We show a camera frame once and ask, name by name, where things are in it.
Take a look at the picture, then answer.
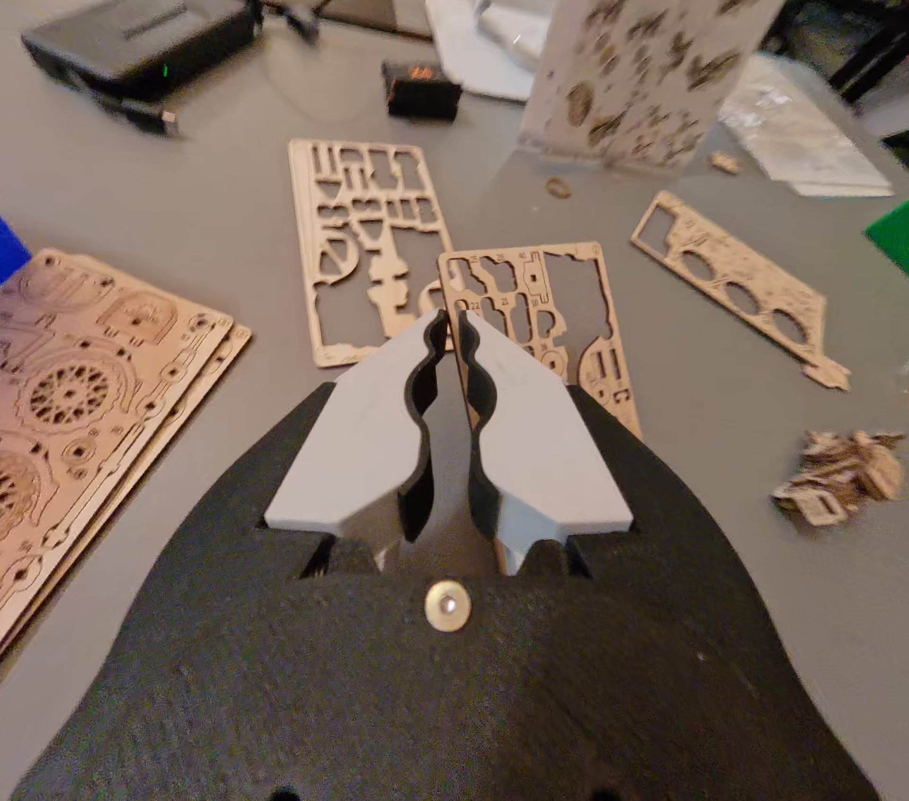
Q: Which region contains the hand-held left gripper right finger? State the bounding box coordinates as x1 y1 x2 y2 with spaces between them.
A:
458 310 634 576

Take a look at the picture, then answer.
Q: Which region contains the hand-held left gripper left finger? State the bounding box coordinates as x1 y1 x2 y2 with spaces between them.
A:
264 310 450 571

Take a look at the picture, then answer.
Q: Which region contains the blue plastic bin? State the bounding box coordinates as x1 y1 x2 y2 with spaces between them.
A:
0 215 33 285

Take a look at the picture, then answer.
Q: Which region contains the wooden gear parts sheet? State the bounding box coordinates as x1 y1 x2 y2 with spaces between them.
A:
437 241 643 440

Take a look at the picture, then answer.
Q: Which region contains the grey desk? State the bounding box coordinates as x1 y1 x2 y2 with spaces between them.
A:
0 0 909 801

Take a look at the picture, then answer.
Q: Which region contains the green plastic bin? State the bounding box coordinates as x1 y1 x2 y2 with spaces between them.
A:
865 201 909 285

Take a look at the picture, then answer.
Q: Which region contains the instruction booklet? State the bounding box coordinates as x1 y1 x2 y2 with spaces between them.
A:
517 0 826 171

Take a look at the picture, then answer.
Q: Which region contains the emptied wooden parts sheet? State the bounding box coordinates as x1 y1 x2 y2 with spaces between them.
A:
287 137 455 369

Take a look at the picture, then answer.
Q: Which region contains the stack of wooden puzzle sheets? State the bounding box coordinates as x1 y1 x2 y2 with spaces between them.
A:
0 247 253 656

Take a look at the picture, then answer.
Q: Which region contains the wooden model assembly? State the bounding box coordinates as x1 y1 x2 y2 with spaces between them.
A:
770 429 906 527

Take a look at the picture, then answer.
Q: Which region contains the wooden sheet with round holes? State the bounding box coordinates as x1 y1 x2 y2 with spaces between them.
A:
631 190 852 392

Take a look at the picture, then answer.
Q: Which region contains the black rectangular device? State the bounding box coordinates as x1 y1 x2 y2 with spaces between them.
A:
21 0 258 100

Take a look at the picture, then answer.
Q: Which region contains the black usb plug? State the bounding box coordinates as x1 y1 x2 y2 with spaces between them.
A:
96 93 180 139

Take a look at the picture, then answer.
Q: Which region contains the small black box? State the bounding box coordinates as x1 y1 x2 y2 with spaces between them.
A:
382 60 464 122

